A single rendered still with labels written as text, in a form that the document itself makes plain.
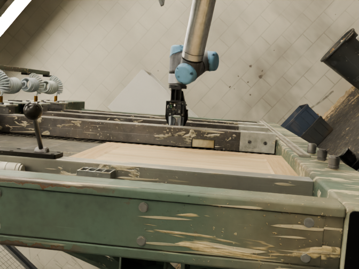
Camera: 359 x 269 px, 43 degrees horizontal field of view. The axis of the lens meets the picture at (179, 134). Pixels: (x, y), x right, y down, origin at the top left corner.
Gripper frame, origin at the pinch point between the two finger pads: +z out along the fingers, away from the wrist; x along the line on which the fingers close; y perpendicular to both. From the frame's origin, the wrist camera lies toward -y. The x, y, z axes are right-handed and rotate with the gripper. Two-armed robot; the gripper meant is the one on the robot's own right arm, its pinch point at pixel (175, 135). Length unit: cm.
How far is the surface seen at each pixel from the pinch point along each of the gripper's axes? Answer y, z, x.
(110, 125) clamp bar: 16.6, -3.6, -22.3
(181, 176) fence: 89, 0, 14
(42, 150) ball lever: 88, -3, -17
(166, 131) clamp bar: 16.2, -3.0, -1.3
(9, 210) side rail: 114, 3, -10
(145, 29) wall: -458, -104, -113
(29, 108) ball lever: 94, -12, -17
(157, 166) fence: 87, -2, 8
